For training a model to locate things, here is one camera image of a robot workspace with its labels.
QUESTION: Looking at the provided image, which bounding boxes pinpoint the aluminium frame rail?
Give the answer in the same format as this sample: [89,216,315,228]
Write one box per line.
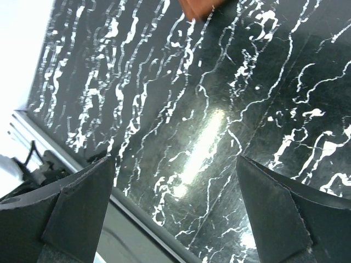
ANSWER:
[8,111,82,173]

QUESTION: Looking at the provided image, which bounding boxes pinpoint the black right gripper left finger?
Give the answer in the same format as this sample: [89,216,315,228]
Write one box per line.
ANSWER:
[1,157,115,262]

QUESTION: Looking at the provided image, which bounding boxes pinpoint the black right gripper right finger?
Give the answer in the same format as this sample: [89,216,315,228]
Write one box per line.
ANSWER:
[236,156,350,262]

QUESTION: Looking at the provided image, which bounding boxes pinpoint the brown towel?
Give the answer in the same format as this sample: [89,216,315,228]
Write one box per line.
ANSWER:
[178,0,225,20]

